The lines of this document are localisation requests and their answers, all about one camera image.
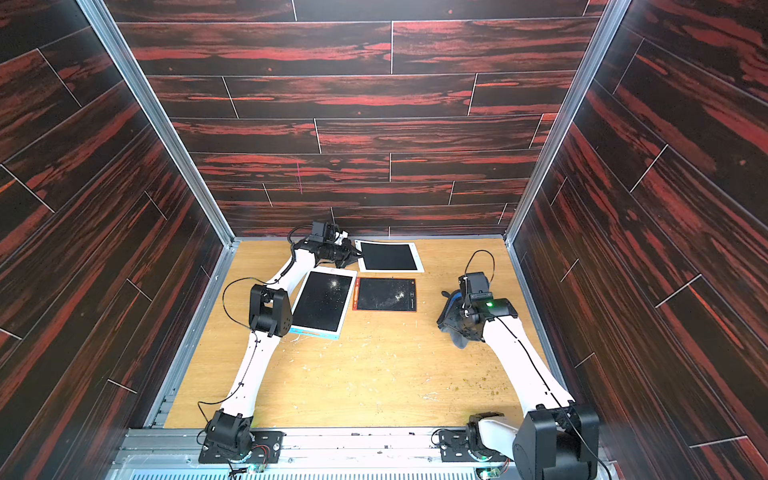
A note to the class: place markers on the dark grey wiping cloth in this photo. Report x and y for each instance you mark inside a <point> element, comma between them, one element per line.
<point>453,321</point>

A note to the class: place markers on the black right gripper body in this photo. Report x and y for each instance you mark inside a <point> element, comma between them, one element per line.
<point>454,323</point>

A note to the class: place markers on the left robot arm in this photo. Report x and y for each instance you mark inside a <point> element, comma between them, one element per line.
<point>228,433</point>

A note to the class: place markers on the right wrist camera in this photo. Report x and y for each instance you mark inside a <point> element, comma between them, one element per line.
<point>474,287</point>

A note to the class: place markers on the aluminium frame right post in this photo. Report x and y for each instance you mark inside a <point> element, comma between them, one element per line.
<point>604,34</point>

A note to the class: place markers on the aluminium frame left post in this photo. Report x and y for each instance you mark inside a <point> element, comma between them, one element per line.
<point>110,36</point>

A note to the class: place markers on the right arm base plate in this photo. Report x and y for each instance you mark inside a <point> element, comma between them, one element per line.
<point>454,446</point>

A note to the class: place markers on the aluminium front rail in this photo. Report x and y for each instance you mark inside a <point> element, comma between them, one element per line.
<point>313,453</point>

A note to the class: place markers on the white teal drawing tablet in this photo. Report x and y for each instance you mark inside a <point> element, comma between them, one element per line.
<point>322,303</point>

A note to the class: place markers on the red drawing tablet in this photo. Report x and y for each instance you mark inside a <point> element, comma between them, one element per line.
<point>385,294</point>

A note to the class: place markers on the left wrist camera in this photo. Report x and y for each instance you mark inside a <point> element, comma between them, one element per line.
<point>322,232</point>

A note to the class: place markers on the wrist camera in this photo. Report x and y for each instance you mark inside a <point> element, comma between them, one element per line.
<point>474,287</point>
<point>322,232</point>

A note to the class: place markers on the aluminium frame post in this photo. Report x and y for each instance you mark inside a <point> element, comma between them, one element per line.
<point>604,34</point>
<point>110,36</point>

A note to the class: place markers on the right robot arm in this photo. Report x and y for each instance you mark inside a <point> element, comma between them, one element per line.
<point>559,437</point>

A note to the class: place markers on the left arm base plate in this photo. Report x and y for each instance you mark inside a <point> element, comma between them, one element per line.
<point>258,447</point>

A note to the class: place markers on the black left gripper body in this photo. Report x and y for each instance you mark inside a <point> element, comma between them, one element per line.
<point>342,255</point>

